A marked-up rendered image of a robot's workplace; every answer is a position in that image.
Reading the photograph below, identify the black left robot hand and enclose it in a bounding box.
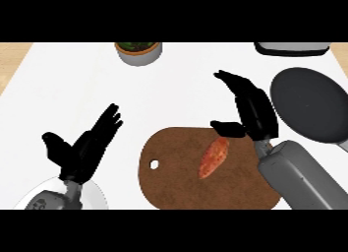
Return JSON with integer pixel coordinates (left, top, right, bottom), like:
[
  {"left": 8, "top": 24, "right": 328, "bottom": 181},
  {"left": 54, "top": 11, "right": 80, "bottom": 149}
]
[{"left": 42, "top": 102, "right": 126, "bottom": 185}]

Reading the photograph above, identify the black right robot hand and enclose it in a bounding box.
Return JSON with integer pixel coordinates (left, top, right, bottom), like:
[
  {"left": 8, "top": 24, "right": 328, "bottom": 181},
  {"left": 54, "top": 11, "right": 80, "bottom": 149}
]
[{"left": 210, "top": 69, "right": 282, "bottom": 142}]

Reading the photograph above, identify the dark grey frying pan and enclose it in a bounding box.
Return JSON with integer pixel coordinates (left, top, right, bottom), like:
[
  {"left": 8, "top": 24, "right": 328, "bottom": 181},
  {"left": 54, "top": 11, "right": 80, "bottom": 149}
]
[{"left": 269, "top": 67, "right": 348, "bottom": 161}]

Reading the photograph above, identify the brown wooden cutting board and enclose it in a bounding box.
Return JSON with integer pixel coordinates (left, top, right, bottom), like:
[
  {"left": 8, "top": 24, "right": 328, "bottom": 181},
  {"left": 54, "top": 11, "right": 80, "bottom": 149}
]
[{"left": 138, "top": 126, "right": 284, "bottom": 211}]

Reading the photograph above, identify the white round plate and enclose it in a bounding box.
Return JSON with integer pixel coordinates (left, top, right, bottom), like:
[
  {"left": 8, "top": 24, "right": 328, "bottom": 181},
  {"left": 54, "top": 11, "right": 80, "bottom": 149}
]
[{"left": 14, "top": 176, "right": 111, "bottom": 211}]

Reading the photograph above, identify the grey and black appliance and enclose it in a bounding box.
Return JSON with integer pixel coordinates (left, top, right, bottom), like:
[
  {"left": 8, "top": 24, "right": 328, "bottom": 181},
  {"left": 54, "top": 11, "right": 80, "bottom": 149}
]
[{"left": 253, "top": 41, "right": 333, "bottom": 58}]

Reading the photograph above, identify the grey pot with green plant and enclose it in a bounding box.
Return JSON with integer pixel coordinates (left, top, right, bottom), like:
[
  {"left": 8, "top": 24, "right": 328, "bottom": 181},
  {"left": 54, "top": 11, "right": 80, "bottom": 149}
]
[{"left": 116, "top": 41, "right": 164, "bottom": 67}]

